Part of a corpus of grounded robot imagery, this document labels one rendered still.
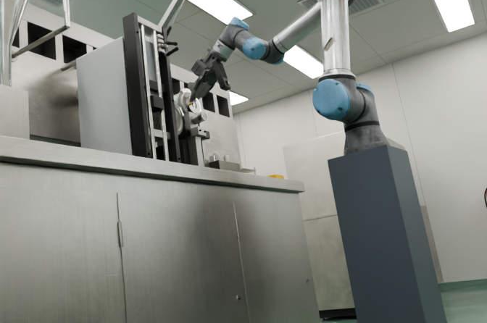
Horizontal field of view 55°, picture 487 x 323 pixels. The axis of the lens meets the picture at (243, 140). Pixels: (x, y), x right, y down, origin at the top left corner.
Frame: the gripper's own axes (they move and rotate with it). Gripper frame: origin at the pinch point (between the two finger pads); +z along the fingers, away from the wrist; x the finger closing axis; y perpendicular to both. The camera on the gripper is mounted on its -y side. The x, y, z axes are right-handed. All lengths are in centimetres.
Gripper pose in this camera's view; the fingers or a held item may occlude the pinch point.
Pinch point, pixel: (195, 99)
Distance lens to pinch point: 187.2
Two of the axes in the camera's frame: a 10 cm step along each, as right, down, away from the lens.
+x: -5.2, -1.4, -8.4
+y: -6.4, -5.9, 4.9
